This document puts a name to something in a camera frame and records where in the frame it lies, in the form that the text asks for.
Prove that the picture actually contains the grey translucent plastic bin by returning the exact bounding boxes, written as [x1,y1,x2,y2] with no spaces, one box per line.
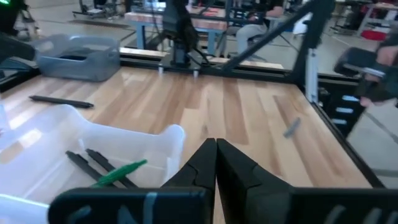
[30,33,121,83]

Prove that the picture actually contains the clear plastic pen bin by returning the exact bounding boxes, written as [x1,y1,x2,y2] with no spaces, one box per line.
[0,104,187,224]

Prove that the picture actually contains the black box with white slots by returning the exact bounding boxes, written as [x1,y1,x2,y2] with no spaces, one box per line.
[317,79,366,139]

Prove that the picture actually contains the green pen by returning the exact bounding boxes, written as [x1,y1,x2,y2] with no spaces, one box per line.
[90,159,149,189]

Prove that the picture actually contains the black handheld device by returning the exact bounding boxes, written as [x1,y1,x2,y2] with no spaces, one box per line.
[333,46,388,80]

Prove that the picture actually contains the wood top blue table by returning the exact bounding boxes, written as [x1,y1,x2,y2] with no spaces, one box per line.
[123,6,229,58]

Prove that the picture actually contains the white silver strip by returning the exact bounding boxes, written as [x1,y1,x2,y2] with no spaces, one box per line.
[305,47,320,104]

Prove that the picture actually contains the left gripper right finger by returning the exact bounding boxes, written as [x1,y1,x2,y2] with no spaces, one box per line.
[217,139,398,224]

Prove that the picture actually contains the black pen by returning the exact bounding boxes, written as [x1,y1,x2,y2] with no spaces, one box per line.
[29,95,95,110]
[65,150,121,189]
[85,148,139,189]

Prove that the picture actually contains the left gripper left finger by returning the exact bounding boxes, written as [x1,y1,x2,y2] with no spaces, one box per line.
[48,138,218,224]

